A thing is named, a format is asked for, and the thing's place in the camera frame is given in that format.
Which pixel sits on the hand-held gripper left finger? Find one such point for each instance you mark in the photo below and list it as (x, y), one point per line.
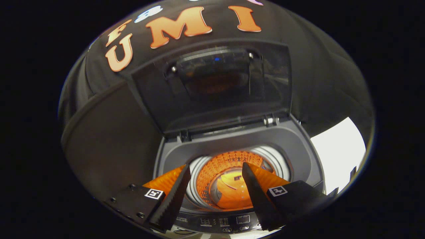
(172, 196)

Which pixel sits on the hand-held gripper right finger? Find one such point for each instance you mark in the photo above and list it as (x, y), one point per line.
(257, 196)

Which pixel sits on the yellow polo shirt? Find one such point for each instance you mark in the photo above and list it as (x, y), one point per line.
(234, 189)

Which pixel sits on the grey washing machine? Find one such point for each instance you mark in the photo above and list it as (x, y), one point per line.
(298, 146)

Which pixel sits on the dark washing machine lid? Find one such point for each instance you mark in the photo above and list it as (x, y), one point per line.
(212, 99)

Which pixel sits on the grey side cabinet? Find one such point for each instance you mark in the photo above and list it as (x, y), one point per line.
(109, 132)

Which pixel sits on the white table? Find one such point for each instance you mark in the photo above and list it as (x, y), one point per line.
(338, 152)

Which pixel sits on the black backdrop cloth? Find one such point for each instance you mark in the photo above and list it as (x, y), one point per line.
(318, 66)

